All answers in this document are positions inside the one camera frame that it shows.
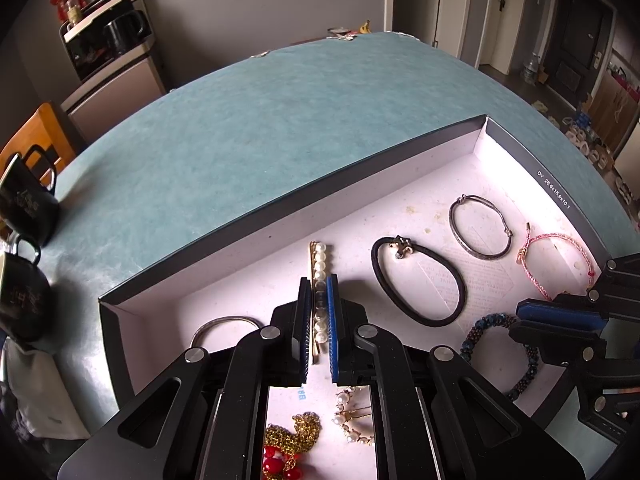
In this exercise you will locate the row of shoes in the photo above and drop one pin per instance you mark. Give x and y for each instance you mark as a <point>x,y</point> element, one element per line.
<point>590,142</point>

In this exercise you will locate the black kettle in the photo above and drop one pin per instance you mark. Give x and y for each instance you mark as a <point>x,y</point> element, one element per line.
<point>125,34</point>

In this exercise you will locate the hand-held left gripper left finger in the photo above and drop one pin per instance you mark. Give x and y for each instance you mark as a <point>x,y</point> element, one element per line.
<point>302,332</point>

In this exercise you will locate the banana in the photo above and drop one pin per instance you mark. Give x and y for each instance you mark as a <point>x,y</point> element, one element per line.
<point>365,27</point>

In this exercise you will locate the white cloth bag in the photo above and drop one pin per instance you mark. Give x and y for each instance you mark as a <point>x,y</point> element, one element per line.
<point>42,395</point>

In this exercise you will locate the round black mug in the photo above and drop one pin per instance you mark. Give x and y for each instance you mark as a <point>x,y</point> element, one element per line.
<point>20,297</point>

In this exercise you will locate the thin dark metal bangle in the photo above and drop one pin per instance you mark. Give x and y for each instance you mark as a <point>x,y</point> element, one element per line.
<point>452,212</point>

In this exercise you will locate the tea bar water dispenser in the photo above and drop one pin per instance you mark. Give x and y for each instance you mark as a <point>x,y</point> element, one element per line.
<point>120,90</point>

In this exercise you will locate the tall black mug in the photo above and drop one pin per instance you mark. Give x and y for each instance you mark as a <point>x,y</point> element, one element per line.
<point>30,202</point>

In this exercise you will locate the clear water bottle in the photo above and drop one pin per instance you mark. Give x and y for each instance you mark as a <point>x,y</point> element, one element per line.
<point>531,69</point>

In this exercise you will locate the white door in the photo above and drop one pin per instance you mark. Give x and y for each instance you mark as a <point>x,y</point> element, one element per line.
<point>465,10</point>

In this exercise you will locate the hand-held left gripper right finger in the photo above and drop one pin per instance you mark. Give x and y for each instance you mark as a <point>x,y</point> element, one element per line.
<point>333,332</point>

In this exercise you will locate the small glass jar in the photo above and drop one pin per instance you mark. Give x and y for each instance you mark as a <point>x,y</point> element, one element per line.
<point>75,11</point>

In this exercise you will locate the dark entrance door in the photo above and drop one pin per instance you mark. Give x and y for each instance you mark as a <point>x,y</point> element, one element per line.
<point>577,35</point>

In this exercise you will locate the white cardboard box tray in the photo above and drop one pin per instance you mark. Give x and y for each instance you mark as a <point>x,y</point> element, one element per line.
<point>425,200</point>

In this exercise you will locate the thin silver bangle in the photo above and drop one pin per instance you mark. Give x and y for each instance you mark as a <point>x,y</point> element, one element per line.
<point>225,318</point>

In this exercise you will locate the pearl hairpin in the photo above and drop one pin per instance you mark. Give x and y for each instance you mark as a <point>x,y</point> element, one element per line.
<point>320,260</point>

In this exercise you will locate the wooden chair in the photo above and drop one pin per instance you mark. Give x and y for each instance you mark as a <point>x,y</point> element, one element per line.
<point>42,127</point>

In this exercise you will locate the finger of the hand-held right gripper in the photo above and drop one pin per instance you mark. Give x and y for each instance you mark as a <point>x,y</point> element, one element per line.
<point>555,312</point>
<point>547,344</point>

